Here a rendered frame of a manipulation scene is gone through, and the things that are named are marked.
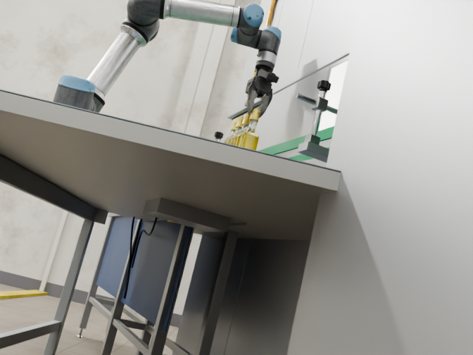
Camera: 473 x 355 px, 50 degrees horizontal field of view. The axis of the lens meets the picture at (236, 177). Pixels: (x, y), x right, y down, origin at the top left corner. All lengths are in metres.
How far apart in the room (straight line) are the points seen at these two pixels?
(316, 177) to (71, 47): 5.18
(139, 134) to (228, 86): 4.66
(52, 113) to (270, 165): 0.37
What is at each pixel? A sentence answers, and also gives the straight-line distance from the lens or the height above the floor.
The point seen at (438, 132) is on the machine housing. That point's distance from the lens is 0.69.
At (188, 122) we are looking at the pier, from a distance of 5.16.
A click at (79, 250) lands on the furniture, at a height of 0.51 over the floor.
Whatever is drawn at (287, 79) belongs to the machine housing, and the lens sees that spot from 2.08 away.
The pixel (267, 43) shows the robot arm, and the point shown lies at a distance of 1.99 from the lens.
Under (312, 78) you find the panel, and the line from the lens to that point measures 1.86.
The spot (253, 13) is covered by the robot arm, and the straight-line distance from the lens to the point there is 1.86.
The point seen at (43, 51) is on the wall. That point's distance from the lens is 5.94.
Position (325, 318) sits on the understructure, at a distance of 0.78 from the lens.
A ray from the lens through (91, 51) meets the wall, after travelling 5.80.
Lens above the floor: 0.54
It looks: 12 degrees up
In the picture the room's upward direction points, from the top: 14 degrees clockwise
